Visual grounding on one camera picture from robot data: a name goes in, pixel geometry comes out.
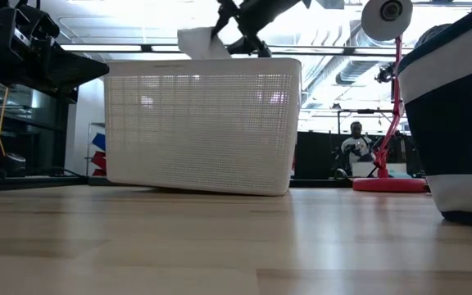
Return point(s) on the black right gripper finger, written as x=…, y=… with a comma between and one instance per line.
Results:
x=256, y=46
x=225, y=14

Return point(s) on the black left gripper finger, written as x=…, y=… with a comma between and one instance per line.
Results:
x=84, y=71

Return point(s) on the white cloth garment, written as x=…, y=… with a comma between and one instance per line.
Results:
x=199, y=43

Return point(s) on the black shelf unit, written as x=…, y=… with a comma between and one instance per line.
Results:
x=35, y=123

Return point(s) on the red storage bins stack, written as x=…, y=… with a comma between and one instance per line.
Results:
x=98, y=155

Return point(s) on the white perforated plastic basket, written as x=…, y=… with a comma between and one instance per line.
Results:
x=203, y=127

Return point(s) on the black round device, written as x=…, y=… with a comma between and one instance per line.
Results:
x=14, y=164

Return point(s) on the person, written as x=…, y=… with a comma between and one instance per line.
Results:
x=357, y=149

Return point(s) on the red desk lamp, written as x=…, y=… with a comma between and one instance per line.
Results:
x=387, y=164

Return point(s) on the navy and white fabric bin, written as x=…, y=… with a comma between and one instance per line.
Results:
x=453, y=123

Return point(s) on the overhead frame rail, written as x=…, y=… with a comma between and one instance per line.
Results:
x=137, y=48

